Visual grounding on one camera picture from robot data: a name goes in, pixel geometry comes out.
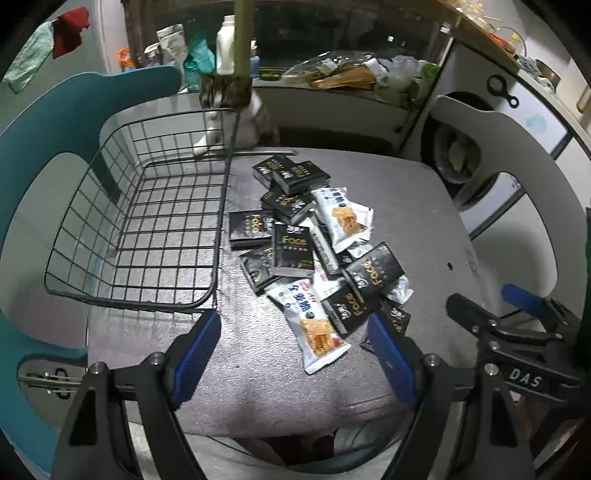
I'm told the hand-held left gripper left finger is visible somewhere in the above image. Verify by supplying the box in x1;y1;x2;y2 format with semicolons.
54;310;222;480

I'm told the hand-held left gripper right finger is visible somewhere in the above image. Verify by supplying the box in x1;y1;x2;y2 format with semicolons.
366;312;539;480

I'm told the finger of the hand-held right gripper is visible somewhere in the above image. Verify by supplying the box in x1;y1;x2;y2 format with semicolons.
502;284;579;331
447;294;504;340

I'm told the white snack packet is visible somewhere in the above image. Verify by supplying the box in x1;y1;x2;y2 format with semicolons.
311;265;345;301
385;274;413;304
267;279;352;376
311;187;374;254

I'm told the black wire basket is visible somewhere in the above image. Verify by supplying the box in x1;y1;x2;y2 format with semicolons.
44;107;298;311

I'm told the pile of black tissue packs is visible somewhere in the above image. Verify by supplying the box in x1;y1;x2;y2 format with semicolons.
229;155;411;352

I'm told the white washing machine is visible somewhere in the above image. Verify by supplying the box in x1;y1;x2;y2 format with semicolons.
402;44;591;232

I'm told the white chair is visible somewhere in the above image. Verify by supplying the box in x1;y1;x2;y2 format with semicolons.
422;95;591;324

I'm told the pile of plastic bags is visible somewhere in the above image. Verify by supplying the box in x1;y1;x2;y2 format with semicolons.
281;50;441;112

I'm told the tabby and white cat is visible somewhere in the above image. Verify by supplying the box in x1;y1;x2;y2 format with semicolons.
193;74;280;155

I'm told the wooden shelf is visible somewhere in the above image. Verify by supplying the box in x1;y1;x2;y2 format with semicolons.
436;0;561;88

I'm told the green pouch bag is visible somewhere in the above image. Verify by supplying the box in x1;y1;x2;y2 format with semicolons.
183;31;217;90

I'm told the white plastic bottle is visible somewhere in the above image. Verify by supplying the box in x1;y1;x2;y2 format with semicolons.
216;15;237;75

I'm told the white pouch bag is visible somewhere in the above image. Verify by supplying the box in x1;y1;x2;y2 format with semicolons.
156;24;189;65

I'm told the yellow-green pole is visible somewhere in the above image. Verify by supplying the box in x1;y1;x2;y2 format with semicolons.
233;0;254;77

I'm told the light green cloth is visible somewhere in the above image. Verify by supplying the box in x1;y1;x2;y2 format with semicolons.
4;22;55;93

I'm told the red cloth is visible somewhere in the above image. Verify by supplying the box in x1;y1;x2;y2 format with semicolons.
52;7;90;60

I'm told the black ring hook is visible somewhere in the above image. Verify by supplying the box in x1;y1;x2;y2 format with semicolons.
487;74;520;108

